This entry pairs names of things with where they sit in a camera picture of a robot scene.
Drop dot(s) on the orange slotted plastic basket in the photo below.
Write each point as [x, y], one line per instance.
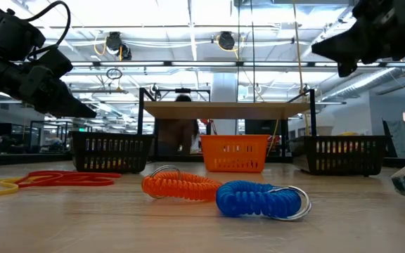
[234, 140]

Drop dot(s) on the blue coil wristband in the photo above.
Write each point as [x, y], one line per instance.
[251, 198]

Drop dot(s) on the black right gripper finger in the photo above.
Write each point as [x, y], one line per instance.
[352, 47]
[325, 60]

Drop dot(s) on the grey fabric panel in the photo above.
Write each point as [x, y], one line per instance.
[399, 137]

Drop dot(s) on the red rubber band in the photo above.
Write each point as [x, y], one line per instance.
[109, 182]
[111, 174]

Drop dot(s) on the person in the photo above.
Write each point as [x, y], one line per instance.
[176, 135]

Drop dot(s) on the black overhead light rail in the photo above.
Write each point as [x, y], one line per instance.
[167, 63]

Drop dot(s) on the orange coil wristband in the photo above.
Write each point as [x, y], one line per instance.
[181, 186]

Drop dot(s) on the black slotted plastic basket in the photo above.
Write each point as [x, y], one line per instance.
[343, 138]
[111, 135]

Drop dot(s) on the black aluminium rig frame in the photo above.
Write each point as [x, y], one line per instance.
[19, 160]

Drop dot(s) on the black cabinet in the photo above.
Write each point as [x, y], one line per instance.
[262, 127]

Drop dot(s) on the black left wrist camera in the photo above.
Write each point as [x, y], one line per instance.
[12, 35]

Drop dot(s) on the silver ventilation duct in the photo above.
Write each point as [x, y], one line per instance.
[360, 86]

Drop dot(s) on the wooden shelf riser black frame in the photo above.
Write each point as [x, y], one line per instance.
[223, 109]

